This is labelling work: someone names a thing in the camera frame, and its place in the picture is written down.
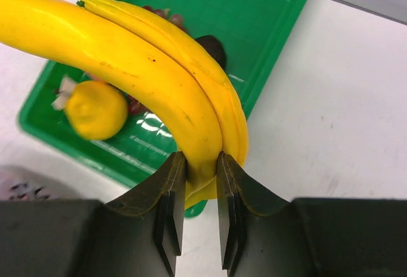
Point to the yellow pear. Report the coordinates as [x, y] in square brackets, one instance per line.
[95, 110]

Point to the red grape bunch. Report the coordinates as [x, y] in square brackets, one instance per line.
[135, 107]

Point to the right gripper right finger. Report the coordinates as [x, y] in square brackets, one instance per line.
[262, 234]

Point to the yellow banana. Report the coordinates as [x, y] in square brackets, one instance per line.
[149, 58]

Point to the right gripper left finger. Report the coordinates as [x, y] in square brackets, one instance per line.
[136, 234]

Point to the dark purple fruit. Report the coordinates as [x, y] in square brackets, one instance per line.
[214, 48]

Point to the blue printed plastic bag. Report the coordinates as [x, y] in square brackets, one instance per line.
[20, 184]

